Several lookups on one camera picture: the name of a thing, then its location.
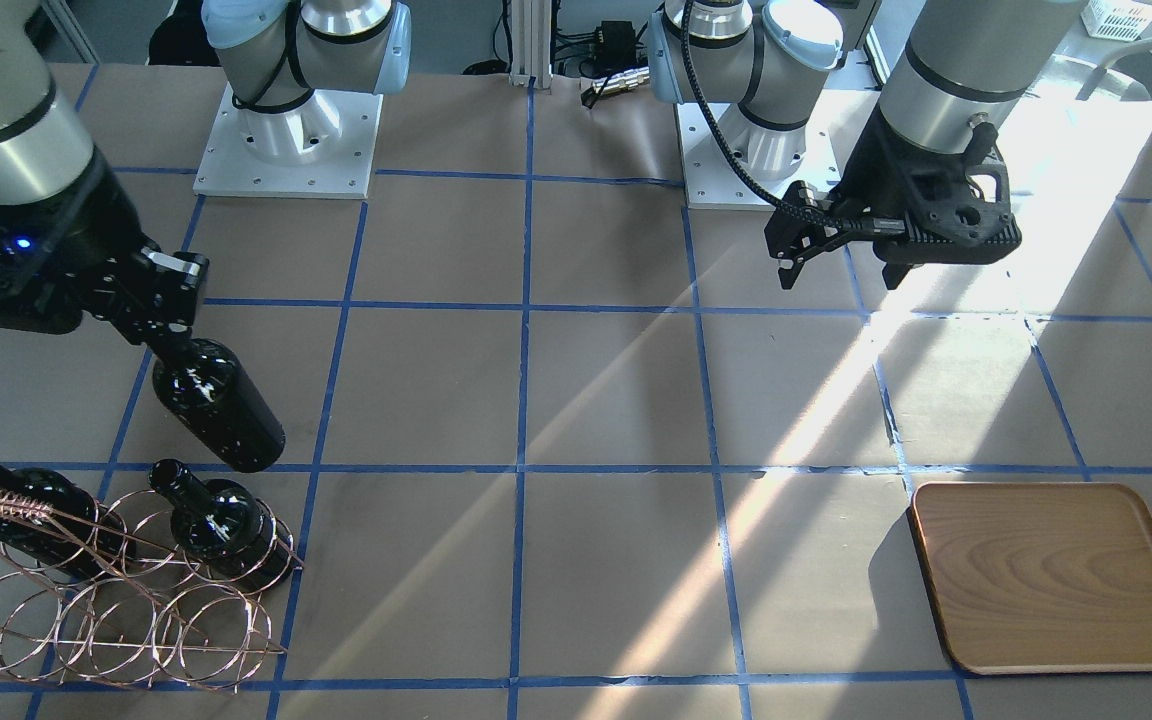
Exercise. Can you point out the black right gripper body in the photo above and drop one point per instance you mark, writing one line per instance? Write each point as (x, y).
(86, 243)

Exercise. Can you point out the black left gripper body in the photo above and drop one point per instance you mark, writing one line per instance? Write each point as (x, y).
(874, 172)

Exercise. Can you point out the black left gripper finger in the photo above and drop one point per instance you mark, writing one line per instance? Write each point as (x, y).
(803, 231)
(894, 274)

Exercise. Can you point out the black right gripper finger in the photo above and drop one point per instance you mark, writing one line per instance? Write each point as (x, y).
(177, 287)

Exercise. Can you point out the dark wine bottle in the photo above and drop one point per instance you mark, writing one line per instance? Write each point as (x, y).
(220, 525)
(205, 386)

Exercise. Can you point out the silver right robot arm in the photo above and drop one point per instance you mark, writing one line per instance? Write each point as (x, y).
(305, 79)

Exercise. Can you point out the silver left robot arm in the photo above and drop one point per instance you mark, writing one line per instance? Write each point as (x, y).
(964, 62)

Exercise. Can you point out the dark wine bottle in rack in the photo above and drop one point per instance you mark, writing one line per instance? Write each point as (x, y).
(220, 525)

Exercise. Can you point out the wooden tray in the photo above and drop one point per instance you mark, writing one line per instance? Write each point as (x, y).
(1037, 578)

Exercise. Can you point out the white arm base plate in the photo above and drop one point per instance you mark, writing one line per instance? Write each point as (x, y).
(322, 150)
(815, 154)

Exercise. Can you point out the copper wire bottle rack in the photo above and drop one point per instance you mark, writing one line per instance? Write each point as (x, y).
(152, 617)

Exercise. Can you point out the aluminium frame post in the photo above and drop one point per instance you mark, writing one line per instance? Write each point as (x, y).
(530, 39)

